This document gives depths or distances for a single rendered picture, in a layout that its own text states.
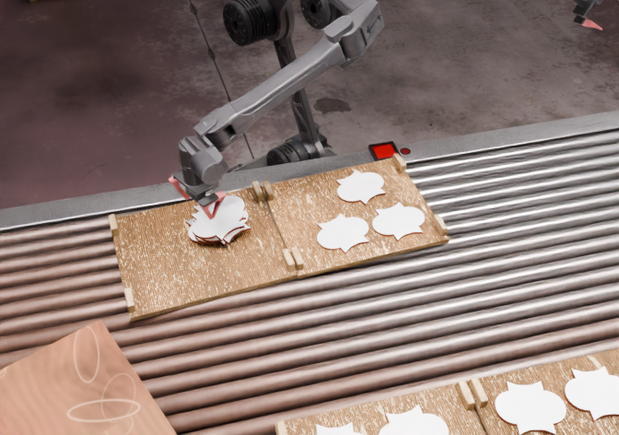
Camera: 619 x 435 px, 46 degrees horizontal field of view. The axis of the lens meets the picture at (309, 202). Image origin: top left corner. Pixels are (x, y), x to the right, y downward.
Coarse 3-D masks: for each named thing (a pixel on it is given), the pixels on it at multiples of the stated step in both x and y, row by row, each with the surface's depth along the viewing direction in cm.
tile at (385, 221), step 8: (392, 208) 195; (400, 208) 195; (408, 208) 195; (416, 208) 195; (384, 216) 193; (392, 216) 193; (400, 216) 193; (408, 216) 193; (416, 216) 193; (424, 216) 193; (376, 224) 191; (384, 224) 191; (392, 224) 191; (400, 224) 191; (408, 224) 191; (416, 224) 191; (376, 232) 190; (384, 232) 189; (392, 232) 189; (400, 232) 189; (408, 232) 189; (416, 232) 189
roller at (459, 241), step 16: (608, 208) 199; (528, 224) 194; (544, 224) 195; (560, 224) 195; (576, 224) 196; (464, 240) 191; (480, 240) 191; (496, 240) 192; (400, 256) 187; (416, 256) 189; (336, 272) 185; (96, 304) 174; (112, 304) 174; (0, 320) 172; (16, 320) 171; (32, 320) 171; (48, 320) 172; (64, 320) 172; (80, 320) 173
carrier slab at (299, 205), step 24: (360, 168) 209; (384, 168) 209; (288, 192) 201; (312, 192) 201; (336, 192) 201; (408, 192) 201; (288, 216) 194; (312, 216) 194; (336, 216) 194; (360, 216) 194; (432, 216) 194; (288, 240) 188; (312, 240) 188; (384, 240) 188; (408, 240) 188; (432, 240) 188; (312, 264) 182; (336, 264) 182; (360, 264) 184
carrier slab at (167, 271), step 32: (128, 224) 192; (160, 224) 192; (256, 224) 192; (128, 256) 184; (160, 256) 184; (192, 256) 184; (224, 256) 184; (256, 256) 184; (160, 288) 176; (192, 288) 176; (224, 288) 176; (256, 288) 178
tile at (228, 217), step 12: (228, 204) 190; (192, 216) 188; (204, 216) 187; (216, 216) 187; (228, 216) 187; (240, 216) 187; (192, 228) 184; (204, 228) 184; (216, 228) 184; (228, 228) 184; (240, 228) 185
